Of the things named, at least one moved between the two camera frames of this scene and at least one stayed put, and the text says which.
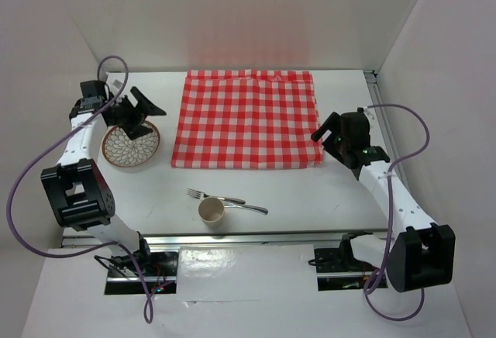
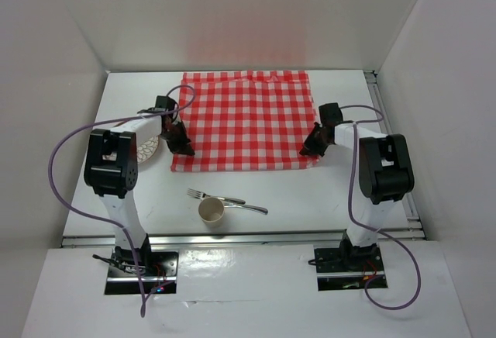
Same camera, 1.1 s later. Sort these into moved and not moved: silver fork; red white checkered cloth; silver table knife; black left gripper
Moved: black left gripper
Not moved: red white checkered cloth; silver fork; silver table knife
